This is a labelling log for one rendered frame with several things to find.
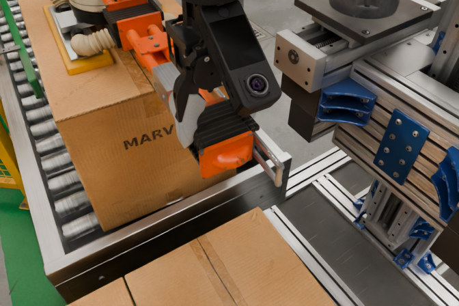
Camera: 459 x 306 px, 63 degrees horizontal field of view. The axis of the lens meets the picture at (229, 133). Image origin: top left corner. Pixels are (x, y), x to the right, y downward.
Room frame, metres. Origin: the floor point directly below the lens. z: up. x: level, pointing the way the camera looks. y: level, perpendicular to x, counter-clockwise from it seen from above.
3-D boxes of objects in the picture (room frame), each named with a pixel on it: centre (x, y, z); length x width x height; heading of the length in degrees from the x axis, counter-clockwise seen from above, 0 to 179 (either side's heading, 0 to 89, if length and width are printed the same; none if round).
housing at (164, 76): (0.48, 0.08, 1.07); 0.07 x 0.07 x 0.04; 28
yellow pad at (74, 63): (0.84, 0.38, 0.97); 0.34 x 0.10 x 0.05; 28
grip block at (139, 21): (0.67, 0.18, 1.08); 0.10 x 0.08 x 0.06; 118
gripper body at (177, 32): (0.38, 0.02, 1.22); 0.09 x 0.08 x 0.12; 28
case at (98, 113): (0.89, 0.30, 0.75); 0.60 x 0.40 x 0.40; 28
